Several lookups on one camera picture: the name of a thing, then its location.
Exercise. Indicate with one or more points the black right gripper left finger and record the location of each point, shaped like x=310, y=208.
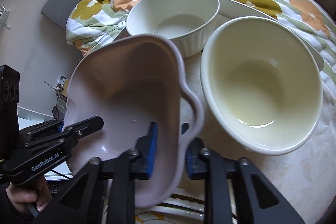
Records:
x=104, y=189

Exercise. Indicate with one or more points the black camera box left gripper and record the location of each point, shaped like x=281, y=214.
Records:
x=9, y=119

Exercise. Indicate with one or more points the pink handled square bowl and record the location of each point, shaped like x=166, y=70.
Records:
x=130, y=84

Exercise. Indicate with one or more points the white ribbed ramekin bowl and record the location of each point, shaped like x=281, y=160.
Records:
x=187, y=23

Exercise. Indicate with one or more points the left hand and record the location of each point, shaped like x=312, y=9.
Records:
x=19, y=197

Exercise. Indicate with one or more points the cream round bowl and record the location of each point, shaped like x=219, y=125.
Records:
x=262, y=84

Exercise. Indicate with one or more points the floral white tablecloth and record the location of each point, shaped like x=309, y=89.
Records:
x=306, y=176

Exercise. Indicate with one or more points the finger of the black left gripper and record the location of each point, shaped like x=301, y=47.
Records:
x=41, y=130
x=79, y=129

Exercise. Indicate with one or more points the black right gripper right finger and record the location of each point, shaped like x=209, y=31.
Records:
x=236, y=191

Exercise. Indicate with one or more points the duck pattern white plate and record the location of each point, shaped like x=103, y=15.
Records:
x=181, y=207

